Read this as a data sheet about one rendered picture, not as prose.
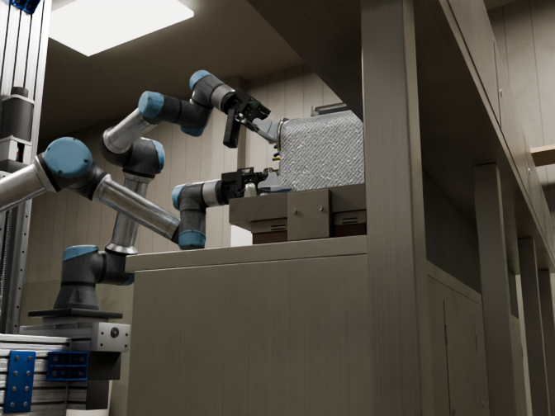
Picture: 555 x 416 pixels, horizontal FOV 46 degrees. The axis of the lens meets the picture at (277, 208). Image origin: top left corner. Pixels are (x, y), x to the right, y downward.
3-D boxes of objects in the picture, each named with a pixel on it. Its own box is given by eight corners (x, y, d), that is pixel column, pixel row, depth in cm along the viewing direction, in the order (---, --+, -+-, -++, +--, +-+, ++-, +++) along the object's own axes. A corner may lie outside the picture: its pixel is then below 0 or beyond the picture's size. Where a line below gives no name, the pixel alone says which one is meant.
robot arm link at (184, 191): (183, 216, 192) (185, 188, 194) (215, 212, 187) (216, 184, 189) (168, 210, 185) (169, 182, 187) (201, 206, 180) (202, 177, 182)
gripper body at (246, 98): (261, 103, 184) (234, 83, 190) (244, 128, 185) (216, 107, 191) (273, 112, 191) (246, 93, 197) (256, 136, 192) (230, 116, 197)
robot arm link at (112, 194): (54, 186, 201) (193, 264, 201) (47, 177, 190) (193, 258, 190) (76, 156, 204) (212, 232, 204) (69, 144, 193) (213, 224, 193)
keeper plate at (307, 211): (291, 242, 148) (291, 195, 151) (332, 238, 144) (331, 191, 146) (286, 240, 146) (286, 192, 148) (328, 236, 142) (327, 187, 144)
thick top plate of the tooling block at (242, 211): (258, 235, 170) (258, 212, 172) (410, 221, 154) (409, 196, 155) (228, 223, 156) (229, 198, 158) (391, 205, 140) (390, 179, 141)
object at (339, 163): (281, 217, 173) (281, 151, 178) (366, 208, 164) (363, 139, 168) (280, 217, 173) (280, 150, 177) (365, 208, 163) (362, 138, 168)
